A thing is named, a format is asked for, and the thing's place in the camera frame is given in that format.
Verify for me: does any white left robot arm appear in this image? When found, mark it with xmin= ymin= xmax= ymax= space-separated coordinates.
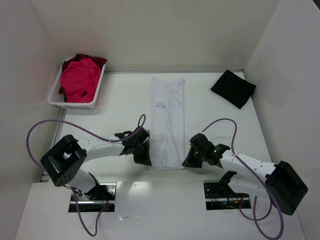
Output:
xmin=40 ymin=127 xmax=152 ymax=200

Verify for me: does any white plastic basket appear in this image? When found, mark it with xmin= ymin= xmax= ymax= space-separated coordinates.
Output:
xmin=47 ymin=53 xmax=108 ymax=109

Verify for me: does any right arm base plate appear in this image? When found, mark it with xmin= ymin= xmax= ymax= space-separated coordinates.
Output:
xmin=203 ymin=181 xmax=252 ymax=211

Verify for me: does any pink t shirt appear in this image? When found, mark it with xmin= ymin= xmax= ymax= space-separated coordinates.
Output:
xmin=59 ymin=58 xmax=102 ymax=103

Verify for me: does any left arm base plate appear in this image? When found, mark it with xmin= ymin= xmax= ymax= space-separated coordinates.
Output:
xmin=68 ymin=182 xmax=117 ymax=213

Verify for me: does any folded black t shirt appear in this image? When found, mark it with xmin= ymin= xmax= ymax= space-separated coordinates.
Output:
xmin=210 ymin=69 xmax=256 ymax=109

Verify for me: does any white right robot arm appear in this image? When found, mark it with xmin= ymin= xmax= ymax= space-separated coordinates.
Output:
xmin=182 ymin=133 xmax=308 ymax=216

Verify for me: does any white t shirt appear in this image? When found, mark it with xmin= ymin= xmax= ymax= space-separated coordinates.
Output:
xmin=148 ymin=77 xmax=186 ymax=171

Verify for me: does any dark red t shirt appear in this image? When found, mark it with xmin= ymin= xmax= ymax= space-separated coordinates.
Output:
xmin=58 ymin=53 xmax=108 ymax=97

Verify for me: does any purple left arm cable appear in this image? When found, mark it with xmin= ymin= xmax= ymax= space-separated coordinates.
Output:
xmin=26 ymin=114 xmax=147 ymax=237

